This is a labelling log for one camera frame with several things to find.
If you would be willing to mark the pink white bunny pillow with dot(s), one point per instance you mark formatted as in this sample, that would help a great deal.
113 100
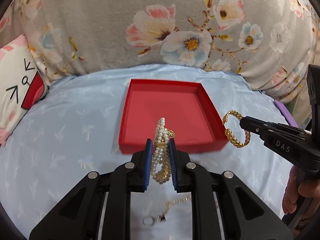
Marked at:
21 84

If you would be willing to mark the red open jewelry box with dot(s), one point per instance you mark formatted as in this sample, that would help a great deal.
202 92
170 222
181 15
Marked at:
186 107

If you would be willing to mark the purple object at edge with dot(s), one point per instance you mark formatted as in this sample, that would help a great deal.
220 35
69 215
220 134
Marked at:
285 112

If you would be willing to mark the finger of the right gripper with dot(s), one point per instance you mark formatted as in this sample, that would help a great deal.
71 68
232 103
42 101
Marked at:
256 126

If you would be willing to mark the grey floral blanket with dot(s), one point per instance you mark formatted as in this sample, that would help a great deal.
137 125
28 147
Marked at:
270 43

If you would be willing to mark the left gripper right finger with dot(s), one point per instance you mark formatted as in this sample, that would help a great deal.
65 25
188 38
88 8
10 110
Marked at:
223 207

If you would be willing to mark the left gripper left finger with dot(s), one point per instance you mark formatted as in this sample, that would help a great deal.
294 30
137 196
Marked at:
99 206

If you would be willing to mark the light blue palm-print cloth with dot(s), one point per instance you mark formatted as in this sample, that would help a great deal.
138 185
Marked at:
95 122

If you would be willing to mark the gold woven bangle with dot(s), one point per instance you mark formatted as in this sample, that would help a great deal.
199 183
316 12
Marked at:
233 137

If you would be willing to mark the person's right hand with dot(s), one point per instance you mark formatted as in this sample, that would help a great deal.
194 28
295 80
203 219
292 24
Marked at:
294 189

